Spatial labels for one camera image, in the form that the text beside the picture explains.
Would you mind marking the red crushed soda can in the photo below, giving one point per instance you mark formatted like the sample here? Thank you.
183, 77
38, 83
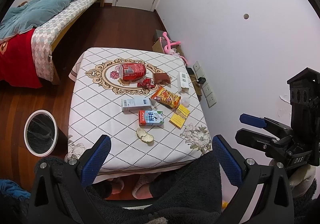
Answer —
131, 71

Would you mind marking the white medicine box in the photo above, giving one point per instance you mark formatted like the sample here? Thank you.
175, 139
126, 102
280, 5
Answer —
182, 81

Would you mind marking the pink plastic hangers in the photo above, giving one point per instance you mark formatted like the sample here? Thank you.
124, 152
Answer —
168, 48

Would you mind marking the red snack wrapper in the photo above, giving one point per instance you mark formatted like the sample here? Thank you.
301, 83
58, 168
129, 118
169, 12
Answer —
146, 83

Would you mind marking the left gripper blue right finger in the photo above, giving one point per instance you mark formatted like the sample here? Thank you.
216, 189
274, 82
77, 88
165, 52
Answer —
230, 159

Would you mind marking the cardboard box on floor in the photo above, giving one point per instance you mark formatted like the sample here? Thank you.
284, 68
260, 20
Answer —
158, 45

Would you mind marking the white round trash bin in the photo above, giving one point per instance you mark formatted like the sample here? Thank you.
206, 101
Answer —
43, 137

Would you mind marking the fruit peel pieces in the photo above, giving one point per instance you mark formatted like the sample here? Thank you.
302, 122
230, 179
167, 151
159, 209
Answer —
144, 136

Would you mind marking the white patterned tablecloth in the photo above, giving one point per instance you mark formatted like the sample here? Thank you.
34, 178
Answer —
96, 110

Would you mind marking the brown foil wrapper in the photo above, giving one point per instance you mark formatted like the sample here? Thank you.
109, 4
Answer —
161, 78

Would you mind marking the black power adapter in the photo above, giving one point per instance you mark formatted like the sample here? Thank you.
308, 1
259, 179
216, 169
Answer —
200, 80

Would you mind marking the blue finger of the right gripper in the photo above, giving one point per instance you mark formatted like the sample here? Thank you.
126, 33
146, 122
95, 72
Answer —
256, 141
252, 121

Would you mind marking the orange snack bag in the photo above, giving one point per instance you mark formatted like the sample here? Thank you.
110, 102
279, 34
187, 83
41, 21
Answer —
166, 97

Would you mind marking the yellow cigarette box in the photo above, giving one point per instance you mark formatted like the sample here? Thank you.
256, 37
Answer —
180, 116

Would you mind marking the red blue milk carton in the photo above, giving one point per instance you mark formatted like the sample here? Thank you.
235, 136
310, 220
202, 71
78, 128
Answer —
150, 118

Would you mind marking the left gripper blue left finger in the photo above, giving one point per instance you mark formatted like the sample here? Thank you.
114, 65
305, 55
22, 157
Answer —
92, 160

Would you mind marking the wooden bed with mattress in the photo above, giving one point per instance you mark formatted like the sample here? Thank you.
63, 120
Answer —
46, 37

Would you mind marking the red blanket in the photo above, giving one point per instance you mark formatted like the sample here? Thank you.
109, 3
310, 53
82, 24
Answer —
17, 64

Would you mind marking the small clear plastic cup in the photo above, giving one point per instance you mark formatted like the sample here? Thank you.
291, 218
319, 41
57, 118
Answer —
185, 101

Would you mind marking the blue clothes pile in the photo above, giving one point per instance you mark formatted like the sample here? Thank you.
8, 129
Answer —
12, 189

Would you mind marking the white blue carton box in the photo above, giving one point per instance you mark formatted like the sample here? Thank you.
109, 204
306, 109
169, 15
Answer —
135, 104

